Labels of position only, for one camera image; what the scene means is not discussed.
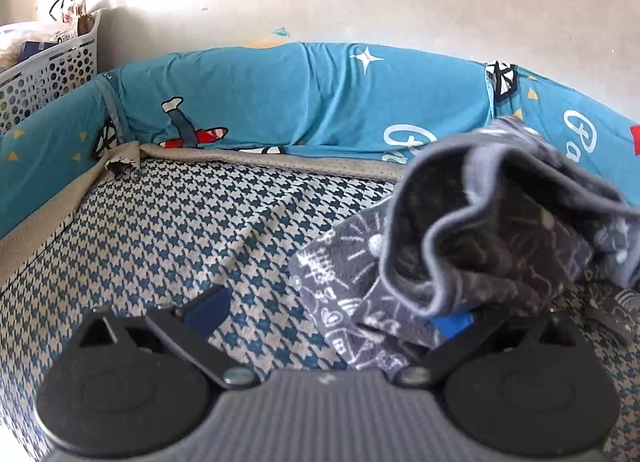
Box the grey doodle-print fleece garment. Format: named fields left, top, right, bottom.
left=289, top=117, right=639, bottom=374

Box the houndstooth blue-beige bed mat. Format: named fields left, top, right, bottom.
left=0, top=140, right=640, bottom=462

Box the blue cartoon-print bed bumper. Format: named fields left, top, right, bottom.
left=1, top=43, right=639, bottom=233

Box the white perforated plastic basket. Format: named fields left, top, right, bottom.
left=0, top=11, right=102, bottom=134

